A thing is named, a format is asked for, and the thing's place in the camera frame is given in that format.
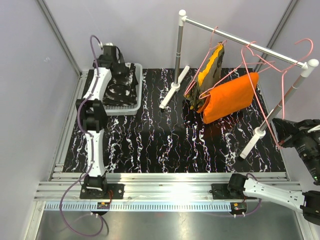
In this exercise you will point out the aluminium rail frame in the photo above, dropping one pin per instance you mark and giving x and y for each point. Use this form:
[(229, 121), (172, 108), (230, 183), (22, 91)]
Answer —
[(172, 192)]

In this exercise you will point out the black marble pattern mat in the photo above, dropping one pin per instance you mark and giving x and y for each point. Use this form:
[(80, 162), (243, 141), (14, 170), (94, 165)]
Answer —
[(175, 140)]

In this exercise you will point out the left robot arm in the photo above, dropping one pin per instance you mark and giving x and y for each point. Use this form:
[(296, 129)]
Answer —
[(92, 120)]

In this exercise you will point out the silver clothes rack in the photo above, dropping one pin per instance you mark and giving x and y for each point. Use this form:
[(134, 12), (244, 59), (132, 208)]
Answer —
[(306, 69)]

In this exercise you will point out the black white patterned trousers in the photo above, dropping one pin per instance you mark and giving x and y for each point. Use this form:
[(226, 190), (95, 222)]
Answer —
[(121, 89)]

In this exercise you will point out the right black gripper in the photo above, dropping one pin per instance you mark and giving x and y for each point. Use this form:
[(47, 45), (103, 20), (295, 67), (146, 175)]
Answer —
[(287, 131)]

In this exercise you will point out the camouflage orange trousers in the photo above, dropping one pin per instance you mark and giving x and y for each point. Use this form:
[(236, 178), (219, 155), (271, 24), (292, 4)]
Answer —
[(205, 78)]

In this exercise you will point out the white plastic laundry basket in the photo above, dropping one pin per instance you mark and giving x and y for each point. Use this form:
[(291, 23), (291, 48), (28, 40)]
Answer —
[(128, 110)]

